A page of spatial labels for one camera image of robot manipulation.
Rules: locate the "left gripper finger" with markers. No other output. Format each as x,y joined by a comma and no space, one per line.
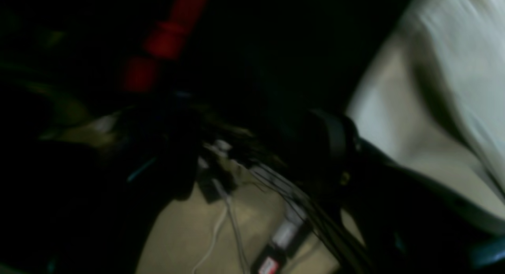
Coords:
379,217

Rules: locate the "white T-shirt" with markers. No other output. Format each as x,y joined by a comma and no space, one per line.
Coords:
433,97

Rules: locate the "white power strip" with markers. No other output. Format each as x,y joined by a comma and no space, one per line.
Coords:
224,173

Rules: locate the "red black tool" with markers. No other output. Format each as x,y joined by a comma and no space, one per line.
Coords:
164,44

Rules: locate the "black table cloth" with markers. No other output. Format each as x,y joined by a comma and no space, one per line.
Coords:
86,168

